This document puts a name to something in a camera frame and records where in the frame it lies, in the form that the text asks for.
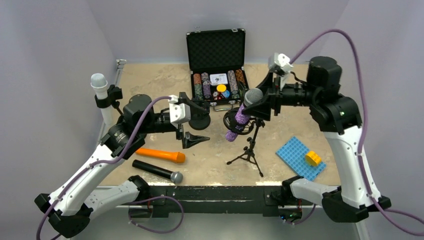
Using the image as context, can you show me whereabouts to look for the orange microphone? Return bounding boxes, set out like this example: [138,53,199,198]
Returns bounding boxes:
[135,148,186,164]

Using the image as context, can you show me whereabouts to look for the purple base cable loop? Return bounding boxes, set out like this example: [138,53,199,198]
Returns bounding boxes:
[128,196,185,235]

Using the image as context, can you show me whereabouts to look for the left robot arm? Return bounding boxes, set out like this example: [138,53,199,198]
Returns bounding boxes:
[34,92,210,238]

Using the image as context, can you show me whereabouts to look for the yellow building brick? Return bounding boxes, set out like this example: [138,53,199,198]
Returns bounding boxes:
[304,150,322,167]

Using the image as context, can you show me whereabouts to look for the black clip microphone stand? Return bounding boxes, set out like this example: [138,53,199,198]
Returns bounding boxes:
[237,82,255,107]

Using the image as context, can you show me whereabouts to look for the black silver-mesh microphone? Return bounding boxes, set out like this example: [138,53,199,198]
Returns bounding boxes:
[132,160,184,184]

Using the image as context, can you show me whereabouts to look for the black left microphone stand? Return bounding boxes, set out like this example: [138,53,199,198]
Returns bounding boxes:
[94,84,123,115]

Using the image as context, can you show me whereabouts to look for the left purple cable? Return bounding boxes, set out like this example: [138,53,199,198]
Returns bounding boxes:
[35,96,173,240]

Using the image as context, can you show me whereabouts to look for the black tripod stand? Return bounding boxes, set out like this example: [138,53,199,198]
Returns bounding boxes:
[222,110,267,178]

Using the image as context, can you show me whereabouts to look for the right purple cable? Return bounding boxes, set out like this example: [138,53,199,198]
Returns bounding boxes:
[289,28,424,237]

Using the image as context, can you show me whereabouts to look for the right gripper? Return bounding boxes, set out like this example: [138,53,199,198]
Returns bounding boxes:
[242,67,321,120]

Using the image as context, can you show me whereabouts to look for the black shock-mount microphone stand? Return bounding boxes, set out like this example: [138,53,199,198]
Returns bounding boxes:
[188,114,211,131]

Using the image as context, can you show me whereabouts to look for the purple glitter microphone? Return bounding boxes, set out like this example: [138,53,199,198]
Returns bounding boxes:
[225,88,265,143]

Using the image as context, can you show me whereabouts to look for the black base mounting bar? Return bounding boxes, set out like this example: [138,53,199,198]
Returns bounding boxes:
[135,185,312,220]

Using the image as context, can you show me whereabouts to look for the black poker chip case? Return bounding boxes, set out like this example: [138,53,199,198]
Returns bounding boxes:
[186,28,249,112]

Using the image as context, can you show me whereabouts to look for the blue building baseplate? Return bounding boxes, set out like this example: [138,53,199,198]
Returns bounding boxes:
[275,136,327,181]

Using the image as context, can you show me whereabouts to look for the white microphone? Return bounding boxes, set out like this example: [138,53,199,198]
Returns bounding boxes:
[90,73,113,128]

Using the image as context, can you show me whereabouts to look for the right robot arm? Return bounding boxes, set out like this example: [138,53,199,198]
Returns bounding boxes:
[244,53,391,223]

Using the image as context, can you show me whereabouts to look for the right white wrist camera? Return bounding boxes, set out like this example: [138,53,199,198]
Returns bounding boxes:
[268,52,293,77]

